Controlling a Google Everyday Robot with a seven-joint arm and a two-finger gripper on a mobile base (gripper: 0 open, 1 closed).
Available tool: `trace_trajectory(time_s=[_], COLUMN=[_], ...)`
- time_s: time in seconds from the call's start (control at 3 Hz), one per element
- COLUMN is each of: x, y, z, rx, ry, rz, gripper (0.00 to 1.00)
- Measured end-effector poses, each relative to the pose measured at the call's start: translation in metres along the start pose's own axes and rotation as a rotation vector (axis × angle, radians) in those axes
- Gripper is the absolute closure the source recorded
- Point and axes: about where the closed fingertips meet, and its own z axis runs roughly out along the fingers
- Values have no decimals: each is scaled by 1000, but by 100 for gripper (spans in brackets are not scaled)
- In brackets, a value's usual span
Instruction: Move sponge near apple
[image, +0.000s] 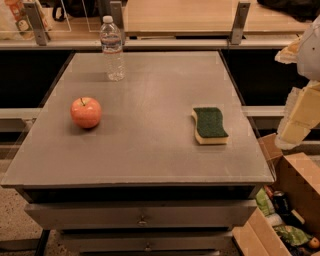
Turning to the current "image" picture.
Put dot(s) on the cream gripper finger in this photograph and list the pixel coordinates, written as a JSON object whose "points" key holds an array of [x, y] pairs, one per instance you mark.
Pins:
{"points": [[288, 54], [301, 115]]}

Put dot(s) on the green and yellow sponge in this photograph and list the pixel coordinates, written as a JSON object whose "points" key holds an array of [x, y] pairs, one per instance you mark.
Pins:
{"points": [[209, 128]]}

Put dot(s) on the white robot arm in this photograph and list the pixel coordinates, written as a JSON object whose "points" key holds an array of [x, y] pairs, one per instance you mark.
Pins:
{"points": [[308, 58]]}

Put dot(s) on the red apple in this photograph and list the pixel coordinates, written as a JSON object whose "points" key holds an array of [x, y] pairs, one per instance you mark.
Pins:
{"points": [[86, 112]]}

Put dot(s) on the black drink can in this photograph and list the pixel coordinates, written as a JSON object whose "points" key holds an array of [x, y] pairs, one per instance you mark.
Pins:
{"points": [[280, 201]]}

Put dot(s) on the green snack bag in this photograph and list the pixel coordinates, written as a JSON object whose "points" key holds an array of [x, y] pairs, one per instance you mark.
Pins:
{"points": [[264, 203]]}

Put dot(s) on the green leafy packet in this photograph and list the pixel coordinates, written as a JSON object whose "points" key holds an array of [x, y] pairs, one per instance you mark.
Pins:
{"points": [[292, 235]]}

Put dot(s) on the small orange fruit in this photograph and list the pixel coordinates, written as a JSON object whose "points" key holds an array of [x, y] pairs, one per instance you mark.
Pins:
{"points": [[314, 243]]}

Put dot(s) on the upper grey drawer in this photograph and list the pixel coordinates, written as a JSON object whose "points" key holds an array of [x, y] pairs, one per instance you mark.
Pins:
{"points": [[148, 214]]}

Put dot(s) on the grey drawer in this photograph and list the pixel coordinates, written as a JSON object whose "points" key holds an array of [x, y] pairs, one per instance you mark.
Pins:
{"points": [[147, 242], [148, 214]]}

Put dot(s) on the grey drawer cabinet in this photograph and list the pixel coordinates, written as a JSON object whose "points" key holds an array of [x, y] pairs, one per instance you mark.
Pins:
{"points": [[144, 147]]}

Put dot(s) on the light wooden desk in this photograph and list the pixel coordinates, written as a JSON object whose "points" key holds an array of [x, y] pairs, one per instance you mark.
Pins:
{"points": [[173, 17]]}

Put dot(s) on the lower grey drawer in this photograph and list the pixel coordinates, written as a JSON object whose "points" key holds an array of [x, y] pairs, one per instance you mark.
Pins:
{"points": [[147, 242]]}

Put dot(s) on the clear plastic water bottle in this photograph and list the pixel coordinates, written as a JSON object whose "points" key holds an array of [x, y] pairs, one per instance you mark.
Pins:
{"points": [[112, 49]]}

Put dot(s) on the black bag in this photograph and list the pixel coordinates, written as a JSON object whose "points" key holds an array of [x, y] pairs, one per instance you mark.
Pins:
{"points": [[74, 8]]}

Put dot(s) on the orange labelled package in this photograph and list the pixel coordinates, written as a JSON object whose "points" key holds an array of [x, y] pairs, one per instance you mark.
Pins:
{"points": [[18, 12]]}

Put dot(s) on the right metal bracket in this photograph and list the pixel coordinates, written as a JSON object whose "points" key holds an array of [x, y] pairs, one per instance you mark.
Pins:
{"points": [[239, 22]]}

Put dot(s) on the metal bracket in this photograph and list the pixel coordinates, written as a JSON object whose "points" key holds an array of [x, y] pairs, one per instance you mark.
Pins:
{"points": [[36, 21], [117, 14], [239, 22]]}

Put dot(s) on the middle metal bracket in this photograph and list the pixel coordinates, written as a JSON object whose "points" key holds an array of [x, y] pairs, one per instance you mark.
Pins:
{"points": [[117, 14]]}

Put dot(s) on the left metal bracket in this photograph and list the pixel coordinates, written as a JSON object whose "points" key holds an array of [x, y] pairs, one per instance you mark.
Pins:
{"points": [[36, 21]]}

